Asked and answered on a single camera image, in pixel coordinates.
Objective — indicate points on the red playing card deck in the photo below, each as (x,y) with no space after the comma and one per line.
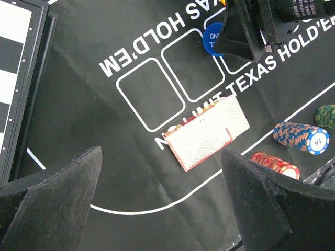
(206,132)

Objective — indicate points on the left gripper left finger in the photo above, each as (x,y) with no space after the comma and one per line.
(48,210)

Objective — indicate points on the black poker felt mat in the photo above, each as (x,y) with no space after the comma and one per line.
(120,73)

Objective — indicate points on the red poker chip stack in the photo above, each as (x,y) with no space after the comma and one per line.
(276,164)

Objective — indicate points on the blue small blind button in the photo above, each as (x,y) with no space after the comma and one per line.
(210,36)

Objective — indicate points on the green poker chip stack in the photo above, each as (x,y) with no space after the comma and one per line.
(324,116)

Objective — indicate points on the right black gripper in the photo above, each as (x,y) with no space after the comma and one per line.
(239,35)

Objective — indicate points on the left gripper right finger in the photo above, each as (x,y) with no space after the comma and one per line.
(276,212)

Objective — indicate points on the black white chessboard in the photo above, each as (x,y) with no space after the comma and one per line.
(27,31)

